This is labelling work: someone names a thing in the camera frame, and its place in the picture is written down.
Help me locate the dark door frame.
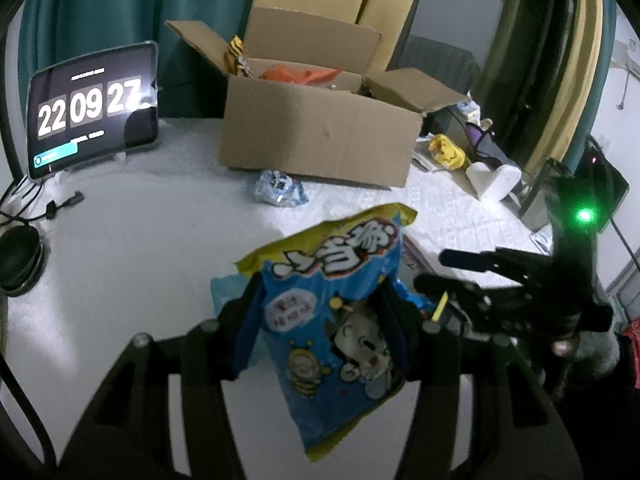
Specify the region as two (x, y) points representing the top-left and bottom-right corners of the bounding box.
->
(480, 0), (581, 162)

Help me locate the yellow black striped packet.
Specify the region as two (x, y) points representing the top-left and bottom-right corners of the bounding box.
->
(222, 35), (253, 79)

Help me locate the black round case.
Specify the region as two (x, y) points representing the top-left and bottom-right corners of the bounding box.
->
(0, 225), (49, 294)

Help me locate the person's right hand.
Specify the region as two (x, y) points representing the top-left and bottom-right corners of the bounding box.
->
(550, 337), (581, 359)

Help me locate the orange snack bag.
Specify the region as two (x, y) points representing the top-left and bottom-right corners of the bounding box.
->
(257, 62), (343, 89)

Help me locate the blue white snack packet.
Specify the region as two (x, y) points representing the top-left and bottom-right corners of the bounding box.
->
(254, 169), (310, 207)

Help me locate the teal curtain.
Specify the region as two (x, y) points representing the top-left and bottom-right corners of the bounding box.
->
(17, 0), (264, 122)

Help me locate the yellow packet with black print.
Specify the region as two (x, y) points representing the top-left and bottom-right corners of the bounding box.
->
(427, 134), (469, 171)

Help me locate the black tablet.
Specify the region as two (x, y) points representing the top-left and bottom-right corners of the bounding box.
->
(26, 40), (161, 181)

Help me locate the light blue packet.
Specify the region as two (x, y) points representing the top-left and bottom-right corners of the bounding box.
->
(210, 275), (252, 322)

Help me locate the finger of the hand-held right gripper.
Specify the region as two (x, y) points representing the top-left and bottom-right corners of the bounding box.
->
(439, 246), (557, 282)
(413, 272), (527, 323)

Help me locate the grey chair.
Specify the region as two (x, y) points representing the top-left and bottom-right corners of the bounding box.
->
(399, 35), (482, 97)

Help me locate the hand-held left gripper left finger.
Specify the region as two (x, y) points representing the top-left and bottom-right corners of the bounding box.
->
(60, 275), (266, 480)

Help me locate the black flat device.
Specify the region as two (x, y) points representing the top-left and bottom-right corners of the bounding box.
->
(520, 135), (632, 234)

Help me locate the black cable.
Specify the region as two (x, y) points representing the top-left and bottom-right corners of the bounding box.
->
(0, 189), (87, 227)

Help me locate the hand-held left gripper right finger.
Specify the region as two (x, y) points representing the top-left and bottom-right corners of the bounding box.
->
(372, 282), (586, 480)

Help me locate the purple grey bag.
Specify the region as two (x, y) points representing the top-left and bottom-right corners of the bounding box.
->
(462, 120), (517, 167)

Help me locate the brown cardboard box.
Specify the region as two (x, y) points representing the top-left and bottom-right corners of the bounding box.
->
(164, 6), (471, 190)

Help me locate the blue yellow cartoon snack bag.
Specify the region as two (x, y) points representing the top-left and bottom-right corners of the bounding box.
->
(235, 203), (418, 463)

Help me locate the white textured table cover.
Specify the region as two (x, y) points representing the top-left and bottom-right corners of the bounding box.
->
(0, 115), (557, 480)

